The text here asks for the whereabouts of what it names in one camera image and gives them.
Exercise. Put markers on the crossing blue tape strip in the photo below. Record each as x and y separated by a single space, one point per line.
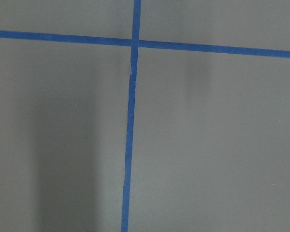
144 44

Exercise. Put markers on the long blue tape strip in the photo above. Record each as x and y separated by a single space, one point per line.
130 114

